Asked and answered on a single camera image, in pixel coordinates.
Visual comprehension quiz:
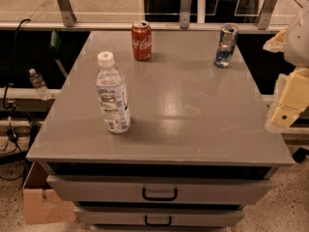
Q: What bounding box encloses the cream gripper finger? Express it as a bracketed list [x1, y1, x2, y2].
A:
[265, 67, 309, 133]
[263, 29, 287, 53]

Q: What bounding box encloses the clear plastic water bottle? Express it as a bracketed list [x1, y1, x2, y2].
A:
[95, 51, 131, 133]

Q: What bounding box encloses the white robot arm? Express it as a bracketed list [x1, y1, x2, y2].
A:
[263, 4, 309, 133]

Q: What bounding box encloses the blue silver redbull can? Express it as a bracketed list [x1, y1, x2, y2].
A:
[214, 23, 239, 68]

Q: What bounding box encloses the red coca-cola can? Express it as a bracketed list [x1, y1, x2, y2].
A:
[131, 21, 152, 61]

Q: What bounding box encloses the small water bottle background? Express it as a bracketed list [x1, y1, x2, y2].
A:
[29, 69, 51, 101]

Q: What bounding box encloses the grey drawer cabinet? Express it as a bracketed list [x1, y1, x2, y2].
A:
[28, 31, 293, 232]

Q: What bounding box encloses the lower grey drawer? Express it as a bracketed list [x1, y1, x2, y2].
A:
[74, 207, 243, 227]

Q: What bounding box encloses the grey drawer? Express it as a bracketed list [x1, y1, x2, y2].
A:
[47, 175, 271, 205]
[74, 207, 243, 227]

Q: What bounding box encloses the upper grey drawer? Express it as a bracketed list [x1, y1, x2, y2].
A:
[47, 175, 271, 205]

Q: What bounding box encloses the cardboard box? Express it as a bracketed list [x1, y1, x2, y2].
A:
[22, 162, 76, 224]

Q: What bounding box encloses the right metal bracket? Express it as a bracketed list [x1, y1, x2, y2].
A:
[255, 0, 278, 30]

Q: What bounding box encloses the metal bracket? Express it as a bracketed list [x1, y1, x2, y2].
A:
[180, 0, 192, 29]
[255, 0, 278, 30]
[57, 0, 76, 27]

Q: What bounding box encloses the middle metal bracket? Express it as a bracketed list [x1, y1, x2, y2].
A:
[180, 0, 192, 29]

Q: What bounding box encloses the left metal bracket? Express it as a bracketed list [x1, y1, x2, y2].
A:
[57, 0, 76, 27]

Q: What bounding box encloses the green handled tool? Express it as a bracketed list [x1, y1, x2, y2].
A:
[48, 30, 68, 77]

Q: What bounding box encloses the black cable left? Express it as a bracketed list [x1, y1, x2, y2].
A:
[0, 17, 42, 182]

